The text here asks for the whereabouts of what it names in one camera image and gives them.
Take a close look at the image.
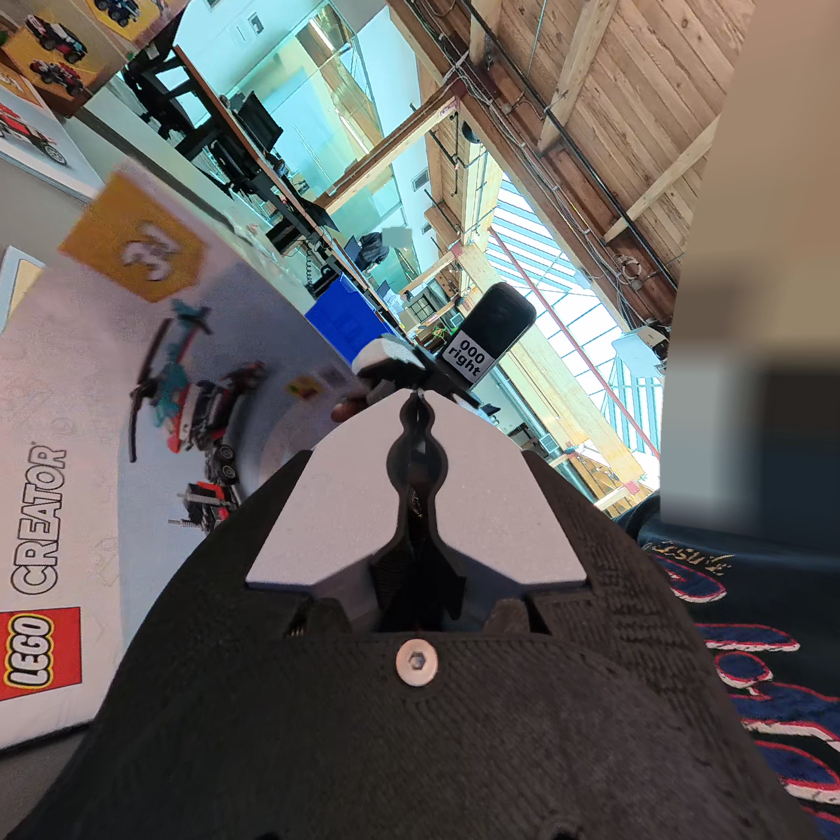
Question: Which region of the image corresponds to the black monitor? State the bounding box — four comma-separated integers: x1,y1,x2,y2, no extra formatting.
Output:
233,92,284,153

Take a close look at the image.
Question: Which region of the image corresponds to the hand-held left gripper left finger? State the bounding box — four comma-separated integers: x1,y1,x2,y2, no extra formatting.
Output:
245,390,418,634

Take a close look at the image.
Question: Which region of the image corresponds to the beige cover instruction booklet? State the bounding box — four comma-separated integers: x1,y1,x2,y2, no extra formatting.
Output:
0,246,46,332

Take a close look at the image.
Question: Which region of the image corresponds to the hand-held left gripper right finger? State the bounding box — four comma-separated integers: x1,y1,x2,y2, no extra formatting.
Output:
417,391,589,634

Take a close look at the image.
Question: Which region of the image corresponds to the blue plastic bin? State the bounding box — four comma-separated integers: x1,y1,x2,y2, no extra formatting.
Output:
305,274,403,363

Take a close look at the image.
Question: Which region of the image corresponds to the lego set cardboard box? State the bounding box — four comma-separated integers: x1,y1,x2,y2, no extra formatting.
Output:
0,0,188,119

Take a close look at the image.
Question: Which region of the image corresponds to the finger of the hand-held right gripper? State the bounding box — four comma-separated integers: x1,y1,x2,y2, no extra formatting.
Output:
354,333,427,378

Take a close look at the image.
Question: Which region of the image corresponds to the black printed shirt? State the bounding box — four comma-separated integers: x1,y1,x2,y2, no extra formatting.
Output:
617,492,840,840

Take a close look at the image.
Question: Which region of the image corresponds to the long wooden table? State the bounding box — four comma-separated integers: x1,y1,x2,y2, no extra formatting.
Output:
125,45,395,309

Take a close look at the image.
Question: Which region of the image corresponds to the red car cover instruction booklet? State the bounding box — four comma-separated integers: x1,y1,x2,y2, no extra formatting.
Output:
0,62,106,203

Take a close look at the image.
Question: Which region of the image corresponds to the helicopter cover instruction booklet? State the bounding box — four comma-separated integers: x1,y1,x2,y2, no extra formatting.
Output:
0,164,371,752

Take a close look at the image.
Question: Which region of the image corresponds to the black office chair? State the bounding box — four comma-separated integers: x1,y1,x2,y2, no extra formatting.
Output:
209,139,265,199

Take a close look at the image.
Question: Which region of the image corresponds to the red pipe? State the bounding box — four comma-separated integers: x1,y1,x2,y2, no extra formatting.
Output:
489,226,660,460

